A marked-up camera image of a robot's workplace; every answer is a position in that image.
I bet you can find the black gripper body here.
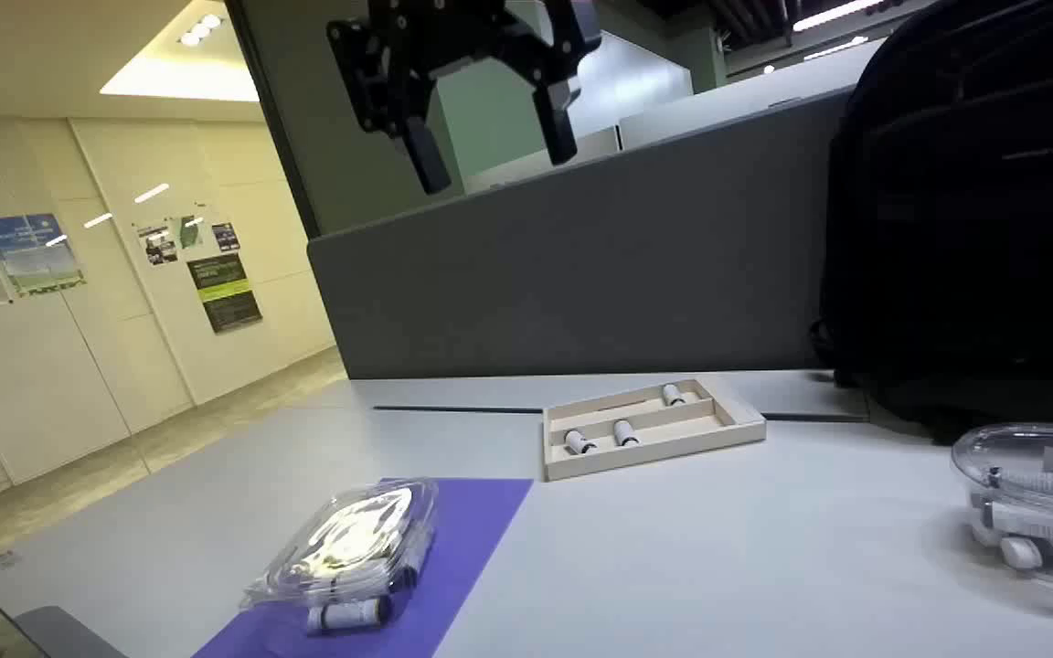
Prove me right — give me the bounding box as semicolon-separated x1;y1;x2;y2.
327;0;604;136

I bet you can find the wooden compartment tray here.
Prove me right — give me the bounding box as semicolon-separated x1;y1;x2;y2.
537;377;773;487

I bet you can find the grey partition panel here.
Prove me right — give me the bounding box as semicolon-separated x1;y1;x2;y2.
303;89;860;384

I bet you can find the long ceiling strip light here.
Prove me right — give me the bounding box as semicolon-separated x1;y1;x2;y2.
791;0;893;35

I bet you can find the purple mat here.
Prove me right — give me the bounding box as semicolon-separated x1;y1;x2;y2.
191;475;537;658

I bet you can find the clear plastic-wrapped white object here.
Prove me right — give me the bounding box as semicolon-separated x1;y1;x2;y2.
236;475;444;613

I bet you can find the black backpack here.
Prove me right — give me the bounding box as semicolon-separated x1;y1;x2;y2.
809;0;1053;445

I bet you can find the clear plastic bowl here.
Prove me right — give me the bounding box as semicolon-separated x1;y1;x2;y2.
948;420;1053;624

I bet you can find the black green wall poster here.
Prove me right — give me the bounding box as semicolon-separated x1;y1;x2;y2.
183;247;268;338

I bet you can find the small photo wall poster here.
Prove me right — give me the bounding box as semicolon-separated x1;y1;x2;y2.
135;222;183;271

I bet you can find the blue green wall poster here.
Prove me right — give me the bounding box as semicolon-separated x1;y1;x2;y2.
0;210;89;301

